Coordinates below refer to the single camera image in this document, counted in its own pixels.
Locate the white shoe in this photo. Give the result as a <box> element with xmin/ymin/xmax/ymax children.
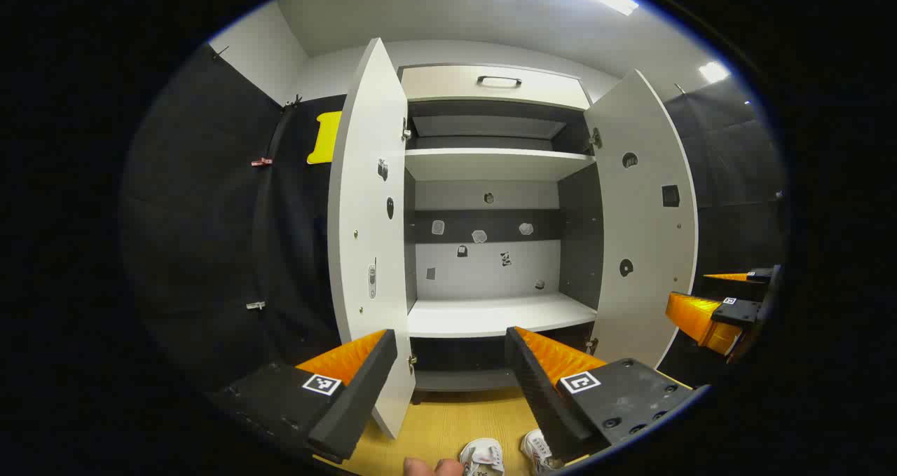
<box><xmin>520</xmin><ymin>430</ymin><xmax>563</xmax><ymax>475</ymax></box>
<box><xmin>459</xmin><ymin>437</ymin><xmax>506</xmax><ymax>476</ymax></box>

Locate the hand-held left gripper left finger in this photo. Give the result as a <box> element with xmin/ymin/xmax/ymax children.
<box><xmin>207</xmin><ymin>329</ymin><xmax>398</xmax><ymax>464</ymax></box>

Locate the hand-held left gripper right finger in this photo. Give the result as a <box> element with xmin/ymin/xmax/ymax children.
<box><xmin>505</xmin><ymin>326</ymin><xmax>710</xmax><ymax>463</ymax></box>

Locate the white cabinet drawer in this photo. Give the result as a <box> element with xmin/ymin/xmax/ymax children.
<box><xmin>399</xmin><ymin>64</ymin><xmax>594</xmax><ymax>111</ymax></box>

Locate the black backdrop cloth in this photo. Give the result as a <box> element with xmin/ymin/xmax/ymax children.
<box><xmin>659</xmin><ymin>76</ymin><xmax>787</xmax><ymax>387</ymax></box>
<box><xmin>121</xmin><ymin>43</ymin><xmax>349</xmax><ymax>396</ymax></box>

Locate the white shoe cabinet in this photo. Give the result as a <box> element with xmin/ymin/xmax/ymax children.
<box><xmin>327</xmin><ymin>37</ymin><xmax>699</xmax><ymax>440</ymax></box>

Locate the white cabinet door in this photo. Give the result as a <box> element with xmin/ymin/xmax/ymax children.
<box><xmin>327</xmin><ymin>37</ymin><xmax>417</xmax><ymax>440</ymax></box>
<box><xmin>584</xmin><ymin>69</ymin><xmax>699</xmax><ymax>370</ymax></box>

